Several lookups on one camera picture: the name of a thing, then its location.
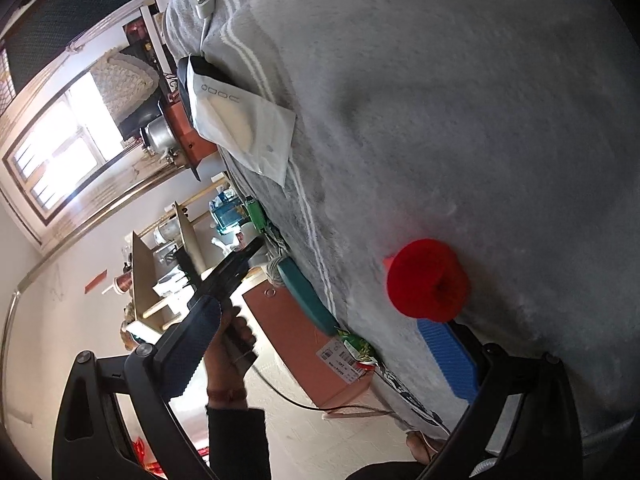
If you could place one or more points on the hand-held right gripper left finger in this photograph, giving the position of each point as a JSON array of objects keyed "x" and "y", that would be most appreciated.
[{"x": 192, "y": 345}]

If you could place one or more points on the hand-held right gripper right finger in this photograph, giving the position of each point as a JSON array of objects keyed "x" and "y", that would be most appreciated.
[{"x": 450, "y": 360}]

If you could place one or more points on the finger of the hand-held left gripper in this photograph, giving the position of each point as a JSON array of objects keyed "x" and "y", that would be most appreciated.
[{"x": 254, "y": 249}]

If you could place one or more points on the red plastic piece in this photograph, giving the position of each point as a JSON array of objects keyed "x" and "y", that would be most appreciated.
[{"x": 420, "y": 275}]

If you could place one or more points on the pink cardboard box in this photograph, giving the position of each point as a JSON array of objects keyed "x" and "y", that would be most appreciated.
[{"x": 295, "y": 340}]

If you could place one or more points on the person's left forearm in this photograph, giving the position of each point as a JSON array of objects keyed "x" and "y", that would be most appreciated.
[{"x": 235, "y": 440}]

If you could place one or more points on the blue transparent container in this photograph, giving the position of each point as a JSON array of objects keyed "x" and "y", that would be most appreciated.
[{"x": 227, "y": 212}]

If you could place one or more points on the person's left hand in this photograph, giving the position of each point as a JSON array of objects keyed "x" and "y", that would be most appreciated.
[{"x": 222, "y": 365}]

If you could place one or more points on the beige twine bundle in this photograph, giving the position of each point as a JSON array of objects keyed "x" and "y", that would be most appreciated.
[{"x": 276, "y": 270}]

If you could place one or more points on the small green object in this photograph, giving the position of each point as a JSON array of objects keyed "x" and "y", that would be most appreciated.
[{"x": 257, "y": 215}]

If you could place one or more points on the teal glasses case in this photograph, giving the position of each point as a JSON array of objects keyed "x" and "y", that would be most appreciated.
[{"x": 305, "y": 295}]

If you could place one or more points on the wooden storage rack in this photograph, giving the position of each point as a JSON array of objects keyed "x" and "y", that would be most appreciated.
[{"x": 142, "y": 270}]

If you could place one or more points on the person's foot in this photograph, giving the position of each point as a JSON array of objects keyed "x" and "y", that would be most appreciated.
[{"x": 420, "y": 447}]

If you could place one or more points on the green snack packet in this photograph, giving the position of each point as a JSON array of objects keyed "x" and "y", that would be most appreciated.
[{"x": 357, "y": 347}]

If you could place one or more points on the white printed pouch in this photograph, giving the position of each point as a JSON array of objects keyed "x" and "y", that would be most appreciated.
[{"x": 240, "y": 125}]

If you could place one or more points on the brown wooden cabinet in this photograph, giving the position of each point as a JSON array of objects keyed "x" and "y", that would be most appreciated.
[{"x": 185, "y": 130}]

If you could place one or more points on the metal pot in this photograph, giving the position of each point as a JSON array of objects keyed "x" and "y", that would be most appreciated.
[{"x": 160, "y": 132}]

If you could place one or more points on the window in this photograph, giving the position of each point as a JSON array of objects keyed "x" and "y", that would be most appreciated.
[{"x": 55, "y": 160}]

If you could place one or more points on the white lace cover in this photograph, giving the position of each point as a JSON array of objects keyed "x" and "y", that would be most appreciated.
[{"x": 125, "y": 85}]

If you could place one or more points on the grey printed blanket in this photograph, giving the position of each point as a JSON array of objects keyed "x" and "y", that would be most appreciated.
[{"x": 450, "y": 110}]

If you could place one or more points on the dark green curtain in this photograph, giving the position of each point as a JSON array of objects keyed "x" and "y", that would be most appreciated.
[{"x": 75, "y": 10}]

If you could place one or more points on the red wall sticker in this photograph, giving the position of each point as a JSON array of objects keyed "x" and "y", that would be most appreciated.
[{"x": 96, "y": 281}]

